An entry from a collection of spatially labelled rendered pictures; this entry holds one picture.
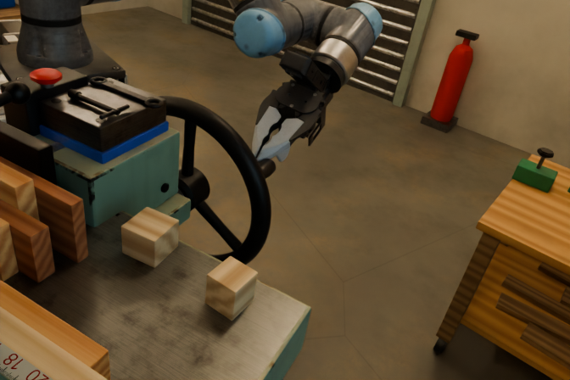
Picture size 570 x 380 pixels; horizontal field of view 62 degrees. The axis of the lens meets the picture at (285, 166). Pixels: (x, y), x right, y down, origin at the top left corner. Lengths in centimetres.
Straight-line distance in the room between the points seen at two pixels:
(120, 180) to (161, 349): 19
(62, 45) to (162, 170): 59
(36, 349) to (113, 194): 20
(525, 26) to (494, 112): 53
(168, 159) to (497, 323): 126
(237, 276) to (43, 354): 15
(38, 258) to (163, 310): 11
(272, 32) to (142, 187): 32
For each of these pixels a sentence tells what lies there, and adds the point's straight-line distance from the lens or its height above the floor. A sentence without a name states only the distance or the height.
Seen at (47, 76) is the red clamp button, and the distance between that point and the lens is 55.
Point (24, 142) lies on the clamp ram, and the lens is 49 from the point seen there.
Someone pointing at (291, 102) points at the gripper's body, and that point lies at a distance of 74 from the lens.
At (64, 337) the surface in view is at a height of 94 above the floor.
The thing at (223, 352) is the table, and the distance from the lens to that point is 41.
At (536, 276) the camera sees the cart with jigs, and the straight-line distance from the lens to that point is 190.
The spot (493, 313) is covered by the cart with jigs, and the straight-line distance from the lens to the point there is 166.
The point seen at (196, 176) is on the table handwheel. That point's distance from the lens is 71.
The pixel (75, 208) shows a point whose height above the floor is 96.
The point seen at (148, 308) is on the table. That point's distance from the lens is 44.
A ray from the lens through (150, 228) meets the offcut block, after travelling 47.
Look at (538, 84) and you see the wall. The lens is 316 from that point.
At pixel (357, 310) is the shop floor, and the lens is 173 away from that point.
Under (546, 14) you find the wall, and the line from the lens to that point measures 309.
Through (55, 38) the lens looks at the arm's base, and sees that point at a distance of 111.
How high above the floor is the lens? 123
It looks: 31 degrees down
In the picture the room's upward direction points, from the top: 9 degrees clockwise
